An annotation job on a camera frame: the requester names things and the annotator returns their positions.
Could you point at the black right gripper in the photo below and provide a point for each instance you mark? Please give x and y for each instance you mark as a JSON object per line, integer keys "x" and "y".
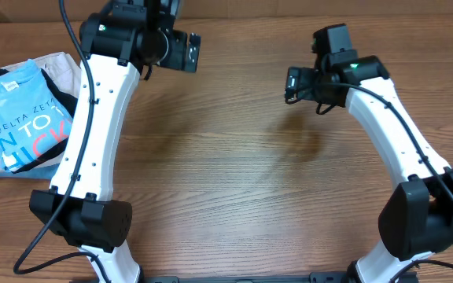
{"x": 302, "y": 79}

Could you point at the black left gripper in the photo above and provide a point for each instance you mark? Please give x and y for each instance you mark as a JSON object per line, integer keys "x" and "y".
{"x": 175, "y": 59}

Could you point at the light blue t-shirt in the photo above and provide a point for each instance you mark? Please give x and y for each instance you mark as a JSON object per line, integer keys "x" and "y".
{"x": 34, "y": 125}

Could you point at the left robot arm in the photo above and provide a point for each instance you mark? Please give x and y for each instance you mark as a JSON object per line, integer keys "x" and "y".
{"x": 118, "y": 51}

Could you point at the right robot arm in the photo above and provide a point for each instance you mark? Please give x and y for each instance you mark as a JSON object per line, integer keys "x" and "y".
{"x": 417, "y": 220}

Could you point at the beige folded garment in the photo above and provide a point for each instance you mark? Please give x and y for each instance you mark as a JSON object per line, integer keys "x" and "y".
{"x": 63, "y": 70}

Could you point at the light blue bottom garment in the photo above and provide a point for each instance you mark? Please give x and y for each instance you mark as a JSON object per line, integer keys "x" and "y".
{"x": 36, "y": 173}

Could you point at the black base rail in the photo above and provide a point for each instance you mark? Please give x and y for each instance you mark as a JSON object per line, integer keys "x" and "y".
{"x": 314, "y": 277}

